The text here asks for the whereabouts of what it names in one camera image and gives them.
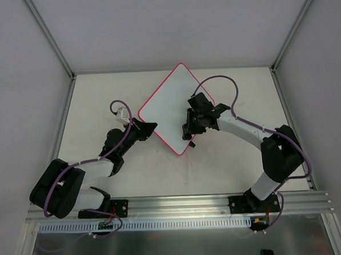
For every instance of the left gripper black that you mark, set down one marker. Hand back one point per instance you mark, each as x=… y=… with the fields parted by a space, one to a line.
x=141 y=131

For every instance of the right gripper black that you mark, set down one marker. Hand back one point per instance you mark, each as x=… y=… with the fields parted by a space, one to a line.
x=191 y=122

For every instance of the black bone-shaped eraser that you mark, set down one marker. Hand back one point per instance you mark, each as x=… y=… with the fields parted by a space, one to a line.
x=187 y=136

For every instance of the pink framed whiteboard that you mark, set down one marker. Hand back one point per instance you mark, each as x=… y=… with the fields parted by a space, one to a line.
x=167 y=107

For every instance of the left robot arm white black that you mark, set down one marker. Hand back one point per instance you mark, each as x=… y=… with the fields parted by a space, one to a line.
x=60 y=189

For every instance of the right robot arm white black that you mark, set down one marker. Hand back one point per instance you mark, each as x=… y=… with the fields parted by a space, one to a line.
x=280 y=151

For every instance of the black object bottom edge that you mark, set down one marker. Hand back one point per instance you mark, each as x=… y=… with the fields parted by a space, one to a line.
x=267 y=252

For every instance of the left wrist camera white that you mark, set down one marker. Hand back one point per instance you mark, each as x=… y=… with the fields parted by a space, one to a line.
x=122 y=116

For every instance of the aluminium mounting rail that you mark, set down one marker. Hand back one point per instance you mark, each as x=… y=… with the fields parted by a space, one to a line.
x=170 y=207

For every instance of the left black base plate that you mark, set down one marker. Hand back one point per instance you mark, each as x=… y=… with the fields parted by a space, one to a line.
x=119 y=207

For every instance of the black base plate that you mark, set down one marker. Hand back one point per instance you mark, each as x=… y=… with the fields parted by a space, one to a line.
x=245 y=205
x=119 y=207

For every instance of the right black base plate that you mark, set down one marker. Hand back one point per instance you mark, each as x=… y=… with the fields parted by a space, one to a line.
x=245 y=205

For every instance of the white slotted cable duct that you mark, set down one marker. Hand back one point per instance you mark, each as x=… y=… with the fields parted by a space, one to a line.
x=146 y=225

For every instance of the left aluminium frame post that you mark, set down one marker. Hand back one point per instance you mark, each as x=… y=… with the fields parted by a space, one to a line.
x=44 y=29

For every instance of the aluminium frame post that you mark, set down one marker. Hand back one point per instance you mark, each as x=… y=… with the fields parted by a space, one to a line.
x=44 y=29
x=292 y=32

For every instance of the right aluminium frame post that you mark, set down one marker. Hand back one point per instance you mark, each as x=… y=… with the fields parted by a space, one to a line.
x=292 y=32

